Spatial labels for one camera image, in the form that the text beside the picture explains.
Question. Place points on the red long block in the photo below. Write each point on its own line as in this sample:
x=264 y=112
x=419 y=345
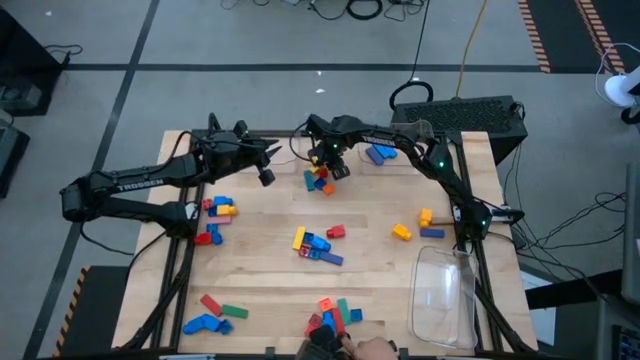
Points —
x=339 y=322
x=211 y=305

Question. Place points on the teal green long block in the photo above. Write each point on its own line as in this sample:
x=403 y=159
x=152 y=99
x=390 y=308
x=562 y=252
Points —
x=343 y=311

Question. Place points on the black equipment case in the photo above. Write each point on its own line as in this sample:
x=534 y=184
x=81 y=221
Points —
x=10 y=160

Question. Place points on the black striped floor mat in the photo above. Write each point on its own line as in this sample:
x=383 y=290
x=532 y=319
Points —
x=95 y=315

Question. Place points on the orange small square block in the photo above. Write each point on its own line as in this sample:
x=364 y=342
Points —
x=325 y=304
x=328 y=189

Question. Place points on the black handheld object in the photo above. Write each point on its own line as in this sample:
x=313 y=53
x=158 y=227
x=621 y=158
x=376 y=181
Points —
x=322 y=342

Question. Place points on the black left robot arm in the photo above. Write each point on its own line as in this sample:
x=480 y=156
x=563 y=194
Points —
x=140 y=180

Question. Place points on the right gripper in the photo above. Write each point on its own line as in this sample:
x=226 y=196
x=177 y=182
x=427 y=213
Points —
x=330 y=135

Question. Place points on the gray monitor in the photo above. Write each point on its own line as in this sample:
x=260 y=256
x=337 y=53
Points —
x=632 y=230

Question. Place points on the dark workstation desk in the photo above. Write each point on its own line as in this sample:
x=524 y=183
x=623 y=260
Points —
x=615 y=310

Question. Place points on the blue small square block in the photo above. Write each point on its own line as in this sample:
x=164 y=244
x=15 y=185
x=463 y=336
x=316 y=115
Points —
x=226 y=327
x=320 y=184
x=356 y=315
x=314 y=254

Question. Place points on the black equipment cart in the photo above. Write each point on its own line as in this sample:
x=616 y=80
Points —
x=20 y=60

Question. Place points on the pink long block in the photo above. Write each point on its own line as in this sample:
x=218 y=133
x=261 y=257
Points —
x=219 y=220

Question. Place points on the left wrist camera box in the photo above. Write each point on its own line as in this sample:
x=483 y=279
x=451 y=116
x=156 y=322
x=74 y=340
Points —
x=266 y=177

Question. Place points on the blue block with round knob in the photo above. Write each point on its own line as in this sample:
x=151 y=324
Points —
x=328 y=320
x=223 y=200
x=320 y=243

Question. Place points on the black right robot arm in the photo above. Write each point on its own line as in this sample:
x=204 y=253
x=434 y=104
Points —
x=450 y=185

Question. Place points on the black computer case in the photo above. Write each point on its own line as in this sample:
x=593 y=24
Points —
x=465 y=115

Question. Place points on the red block with round knob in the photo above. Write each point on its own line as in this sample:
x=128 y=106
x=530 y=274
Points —
x=308 y=330
x=336 y=232

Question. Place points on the white round device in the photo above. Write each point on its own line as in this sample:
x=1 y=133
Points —
x=617 y=90

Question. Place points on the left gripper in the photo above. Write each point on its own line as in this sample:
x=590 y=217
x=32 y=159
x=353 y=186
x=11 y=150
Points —
x=237 y=150

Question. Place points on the yellow long block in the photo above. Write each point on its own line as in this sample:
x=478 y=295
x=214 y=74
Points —
x=314 y=169
x=299 y=238

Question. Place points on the person's hand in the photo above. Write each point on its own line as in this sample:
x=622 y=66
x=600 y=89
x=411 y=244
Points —
x=372 y=349

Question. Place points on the dark red small square block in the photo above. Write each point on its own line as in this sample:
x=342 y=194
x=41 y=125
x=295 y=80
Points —
x=315 y=320

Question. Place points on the indigo long block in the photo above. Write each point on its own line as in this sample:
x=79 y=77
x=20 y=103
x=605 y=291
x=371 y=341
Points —
x=432 y=233
x=375 y=156
x=331 y=258

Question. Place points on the large blue block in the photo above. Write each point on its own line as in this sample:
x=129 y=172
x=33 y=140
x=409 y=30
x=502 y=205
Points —
x=200 y=325

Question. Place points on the black table frame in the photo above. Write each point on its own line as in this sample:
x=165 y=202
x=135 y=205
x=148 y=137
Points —
x=285 y=133

